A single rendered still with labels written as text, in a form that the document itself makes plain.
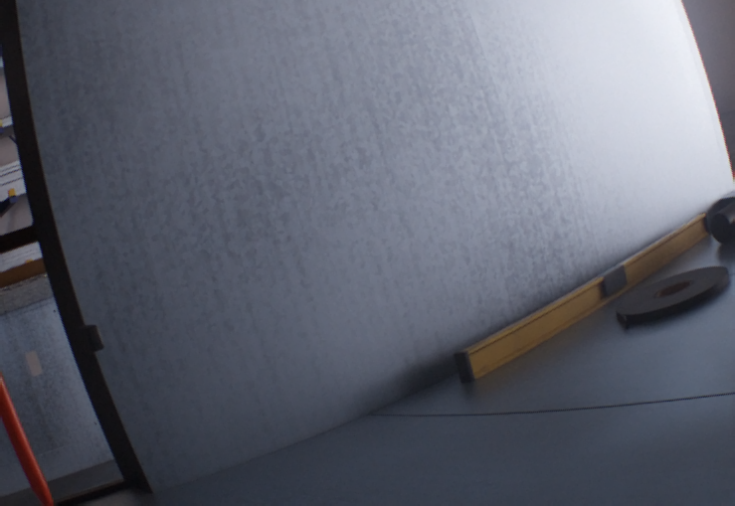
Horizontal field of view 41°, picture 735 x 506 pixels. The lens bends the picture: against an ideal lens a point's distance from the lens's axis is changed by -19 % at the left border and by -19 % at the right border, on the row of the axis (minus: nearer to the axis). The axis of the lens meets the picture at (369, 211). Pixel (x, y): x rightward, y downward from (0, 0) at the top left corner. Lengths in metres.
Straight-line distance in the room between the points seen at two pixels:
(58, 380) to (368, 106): 1.97
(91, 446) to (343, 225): 2.00
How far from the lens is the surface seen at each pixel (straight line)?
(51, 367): 3.50
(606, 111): 2.18
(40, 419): 3.47
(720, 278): 1.79
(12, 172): 7.57
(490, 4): 2.01
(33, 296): 3.42
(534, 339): 1.85
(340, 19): 1.79
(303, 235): 1.68
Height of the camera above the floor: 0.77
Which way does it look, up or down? 4 degrees down
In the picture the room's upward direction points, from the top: 16 degrees counter-clockwise
